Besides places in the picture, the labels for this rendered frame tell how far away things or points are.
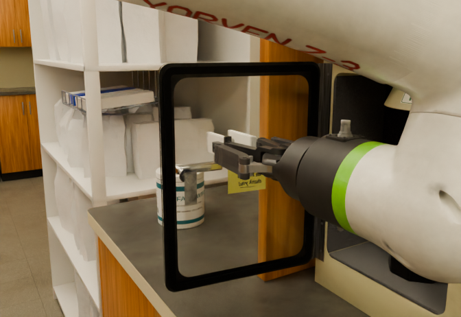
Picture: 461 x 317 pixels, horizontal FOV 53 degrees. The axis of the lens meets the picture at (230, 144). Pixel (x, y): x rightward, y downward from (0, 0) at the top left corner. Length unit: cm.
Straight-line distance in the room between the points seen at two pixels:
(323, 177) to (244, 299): 52
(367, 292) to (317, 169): 48
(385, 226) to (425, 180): 5
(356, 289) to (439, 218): 57
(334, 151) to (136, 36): 137
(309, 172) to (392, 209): 11
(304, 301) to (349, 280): 9
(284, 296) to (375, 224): 56
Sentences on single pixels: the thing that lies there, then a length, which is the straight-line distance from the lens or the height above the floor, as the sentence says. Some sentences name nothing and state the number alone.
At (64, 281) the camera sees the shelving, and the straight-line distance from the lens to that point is 293.
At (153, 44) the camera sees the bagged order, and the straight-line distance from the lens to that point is 174.
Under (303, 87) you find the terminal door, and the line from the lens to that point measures 85.
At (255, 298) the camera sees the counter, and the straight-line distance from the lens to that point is 94.
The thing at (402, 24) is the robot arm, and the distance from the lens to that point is 34.
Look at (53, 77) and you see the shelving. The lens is 262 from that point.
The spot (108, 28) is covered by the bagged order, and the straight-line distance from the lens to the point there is 181.
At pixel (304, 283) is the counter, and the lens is 99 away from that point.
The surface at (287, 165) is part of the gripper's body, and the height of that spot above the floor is 129.
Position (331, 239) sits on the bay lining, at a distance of 94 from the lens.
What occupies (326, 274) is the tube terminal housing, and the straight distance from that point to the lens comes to 97.
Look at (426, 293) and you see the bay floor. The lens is 86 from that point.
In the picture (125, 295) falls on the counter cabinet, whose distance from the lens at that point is 131.
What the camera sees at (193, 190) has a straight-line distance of 78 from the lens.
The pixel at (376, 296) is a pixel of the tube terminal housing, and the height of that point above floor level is 98.
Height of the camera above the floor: 141
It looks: 12 degrees down
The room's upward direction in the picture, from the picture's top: straight up
